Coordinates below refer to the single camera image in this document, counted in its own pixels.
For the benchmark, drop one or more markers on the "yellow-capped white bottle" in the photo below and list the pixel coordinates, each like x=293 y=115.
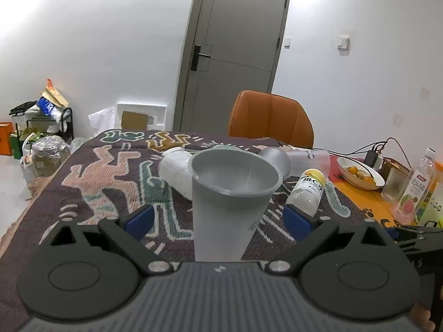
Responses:
x=308 y=192

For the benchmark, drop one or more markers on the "white wall outlet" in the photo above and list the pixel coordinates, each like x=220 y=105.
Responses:
x=398 y=120
x=424 y=93

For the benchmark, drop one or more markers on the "clear plastic-wrapped jar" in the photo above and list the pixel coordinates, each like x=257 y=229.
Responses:
x=50 y=155

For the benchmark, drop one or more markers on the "clear drinking glass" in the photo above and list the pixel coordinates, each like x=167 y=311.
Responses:
x=396 y=186

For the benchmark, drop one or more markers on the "brown paper bag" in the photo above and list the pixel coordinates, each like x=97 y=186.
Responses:
x=55 y=96

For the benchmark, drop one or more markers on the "white light switch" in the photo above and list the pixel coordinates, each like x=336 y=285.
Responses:
x=343 y=42

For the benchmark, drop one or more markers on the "black storage rack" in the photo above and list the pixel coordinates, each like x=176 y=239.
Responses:
x=65 y=124

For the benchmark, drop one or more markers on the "blue snack bag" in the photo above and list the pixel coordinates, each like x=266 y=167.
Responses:
x=48 y=109

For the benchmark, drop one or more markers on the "brown wicker basket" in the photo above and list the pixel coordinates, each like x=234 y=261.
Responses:
x=394 y=166

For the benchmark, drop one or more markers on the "large grey cup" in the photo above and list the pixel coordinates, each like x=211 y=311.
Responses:
x=225 y=211

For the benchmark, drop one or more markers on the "small white wall switch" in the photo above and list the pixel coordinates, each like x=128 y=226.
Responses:
x=287 y=42

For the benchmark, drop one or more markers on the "small grey cup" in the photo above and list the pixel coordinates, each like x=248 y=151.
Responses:
x=277 y=160

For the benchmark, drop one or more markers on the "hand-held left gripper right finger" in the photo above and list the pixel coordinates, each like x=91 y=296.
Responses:
x=298 y=222

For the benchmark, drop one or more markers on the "green-label drink bottle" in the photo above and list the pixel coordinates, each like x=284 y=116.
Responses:
x=432 y=207

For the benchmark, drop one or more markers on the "pink-label drink bottle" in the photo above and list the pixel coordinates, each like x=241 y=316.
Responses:
x=413 y=190

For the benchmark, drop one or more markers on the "orange chair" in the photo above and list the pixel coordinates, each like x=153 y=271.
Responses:
x=270 y=117

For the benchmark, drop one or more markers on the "white foam board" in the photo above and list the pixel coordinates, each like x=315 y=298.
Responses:
x=155 y=117

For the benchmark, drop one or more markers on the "printed blanket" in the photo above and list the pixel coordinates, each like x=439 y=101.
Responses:
x=103 y=186

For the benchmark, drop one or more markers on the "black power adapter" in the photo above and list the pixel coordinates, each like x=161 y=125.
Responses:
x=373 y=157

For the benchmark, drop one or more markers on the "white bowl of oranges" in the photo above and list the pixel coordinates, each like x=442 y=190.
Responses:
x=360 y=174

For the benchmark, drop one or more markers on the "orange table mat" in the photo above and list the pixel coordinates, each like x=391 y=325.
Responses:
x=367 y=204

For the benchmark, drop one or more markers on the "person's right hand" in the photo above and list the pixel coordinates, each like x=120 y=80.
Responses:
x=424 y=320

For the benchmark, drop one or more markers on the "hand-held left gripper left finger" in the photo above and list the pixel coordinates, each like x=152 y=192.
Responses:
x=137 y=220

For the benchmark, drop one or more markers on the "grey door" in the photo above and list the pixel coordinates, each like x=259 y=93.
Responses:
x=238 y=52

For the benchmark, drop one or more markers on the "white plastic bag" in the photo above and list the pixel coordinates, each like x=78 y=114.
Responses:
x=102 y=121

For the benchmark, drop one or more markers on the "translucent frosted cup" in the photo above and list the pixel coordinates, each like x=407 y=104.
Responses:
x=309 y=162

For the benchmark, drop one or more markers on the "orange box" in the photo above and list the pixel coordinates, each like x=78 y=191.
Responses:
x=5 y=138

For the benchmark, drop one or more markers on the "brown cardboard piece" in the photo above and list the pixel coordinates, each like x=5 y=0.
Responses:
x=133 y=120

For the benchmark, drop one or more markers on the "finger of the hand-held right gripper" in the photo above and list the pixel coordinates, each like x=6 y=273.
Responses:
x=424 y=245

